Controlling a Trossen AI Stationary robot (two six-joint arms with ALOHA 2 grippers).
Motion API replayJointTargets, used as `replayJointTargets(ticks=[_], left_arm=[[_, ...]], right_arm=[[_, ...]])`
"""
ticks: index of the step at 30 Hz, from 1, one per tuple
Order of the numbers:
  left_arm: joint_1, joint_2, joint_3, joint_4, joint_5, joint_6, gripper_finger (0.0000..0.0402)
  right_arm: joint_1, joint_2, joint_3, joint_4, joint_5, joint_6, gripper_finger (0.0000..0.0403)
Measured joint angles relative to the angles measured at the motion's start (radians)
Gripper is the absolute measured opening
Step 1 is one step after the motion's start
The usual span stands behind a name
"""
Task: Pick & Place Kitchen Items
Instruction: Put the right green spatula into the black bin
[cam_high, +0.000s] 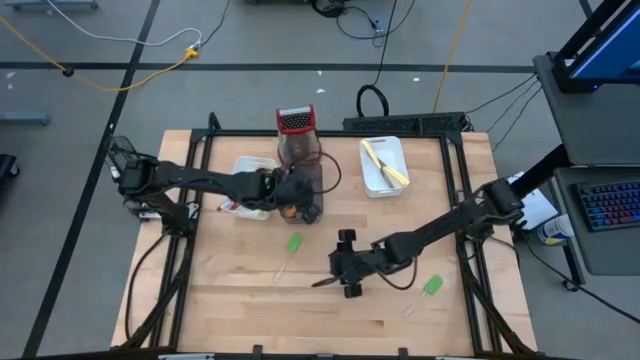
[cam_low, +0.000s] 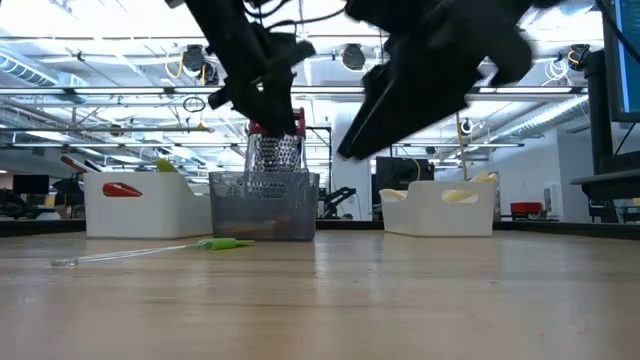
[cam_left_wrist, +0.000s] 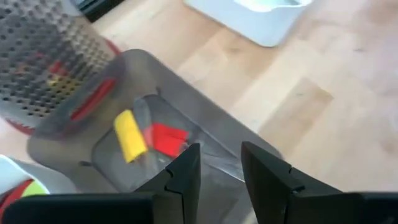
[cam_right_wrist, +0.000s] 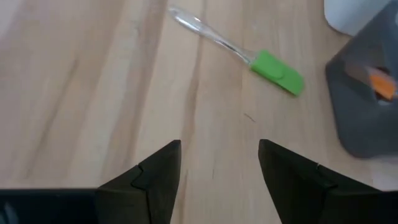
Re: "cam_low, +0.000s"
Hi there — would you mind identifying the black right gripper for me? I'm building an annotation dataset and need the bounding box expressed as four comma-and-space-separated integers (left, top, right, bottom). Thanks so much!
337, 14, 532, 161

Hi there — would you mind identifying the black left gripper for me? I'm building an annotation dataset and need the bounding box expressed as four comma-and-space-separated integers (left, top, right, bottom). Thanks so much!
207, 22, 317, 139

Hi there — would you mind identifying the green silicone spatula clear handle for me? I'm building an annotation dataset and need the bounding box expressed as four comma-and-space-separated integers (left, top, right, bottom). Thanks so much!
50, 237, 256, 269

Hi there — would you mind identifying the red long spoon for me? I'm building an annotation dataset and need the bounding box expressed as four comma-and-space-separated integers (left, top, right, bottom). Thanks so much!
59, 154, 144, 200

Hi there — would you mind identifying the grey translucent plastic bin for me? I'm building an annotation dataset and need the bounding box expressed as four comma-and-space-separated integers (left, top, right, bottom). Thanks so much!
208, 170, 321, 243

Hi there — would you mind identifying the white cutting board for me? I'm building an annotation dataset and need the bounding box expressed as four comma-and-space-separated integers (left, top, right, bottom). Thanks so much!
378, 179, 498, 238

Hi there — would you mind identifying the white plastic storage bin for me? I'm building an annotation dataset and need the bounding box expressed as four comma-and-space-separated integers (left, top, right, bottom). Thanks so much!
82, 171, 215, 240

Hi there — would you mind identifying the black background office chair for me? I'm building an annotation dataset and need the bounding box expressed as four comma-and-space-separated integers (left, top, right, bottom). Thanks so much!
51, 177, 85, 214

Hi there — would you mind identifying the grey computer desk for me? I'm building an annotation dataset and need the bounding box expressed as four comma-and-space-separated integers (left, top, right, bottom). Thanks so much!
569, 168, 640, 224

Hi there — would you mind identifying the black computer monitor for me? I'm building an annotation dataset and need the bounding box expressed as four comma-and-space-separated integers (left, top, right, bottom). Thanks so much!
583, 0, 640, 176

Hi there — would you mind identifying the small black background monitor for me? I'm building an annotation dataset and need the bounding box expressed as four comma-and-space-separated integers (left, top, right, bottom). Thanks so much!
12, 174, 51, 196

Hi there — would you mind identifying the steel box grater red handle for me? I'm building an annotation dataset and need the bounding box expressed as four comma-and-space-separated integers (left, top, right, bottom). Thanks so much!
243, 107, 309, 201

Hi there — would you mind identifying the black ceiling cable reel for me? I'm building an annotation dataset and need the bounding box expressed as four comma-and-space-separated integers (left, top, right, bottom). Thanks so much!
340, 43, 367, 72
566, 43, 592, 72
180, 43, 220, 87

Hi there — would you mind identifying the yellow hanging cable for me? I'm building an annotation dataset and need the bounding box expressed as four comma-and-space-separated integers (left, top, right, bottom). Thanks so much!
453, 112, 470, 182

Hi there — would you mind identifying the black aluminium table frame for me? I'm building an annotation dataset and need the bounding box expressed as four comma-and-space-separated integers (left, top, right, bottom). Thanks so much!
0, 217, 640, 241

